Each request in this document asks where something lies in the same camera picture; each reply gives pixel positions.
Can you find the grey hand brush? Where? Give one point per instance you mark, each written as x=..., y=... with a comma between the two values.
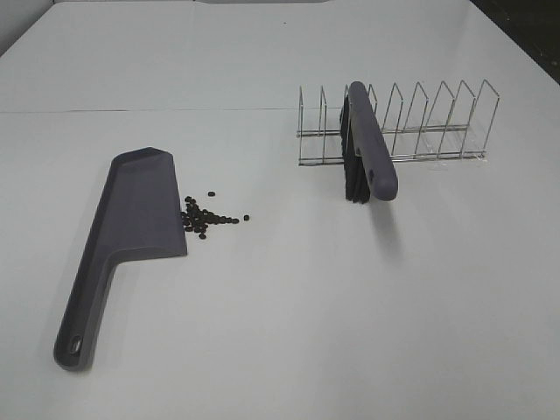
x=368, y=168

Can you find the pile of coffee beans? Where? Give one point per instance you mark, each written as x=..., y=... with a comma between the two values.
x=198, y=220

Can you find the grey plastic dustpan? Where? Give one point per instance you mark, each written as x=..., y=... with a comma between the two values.
x=137, y=219

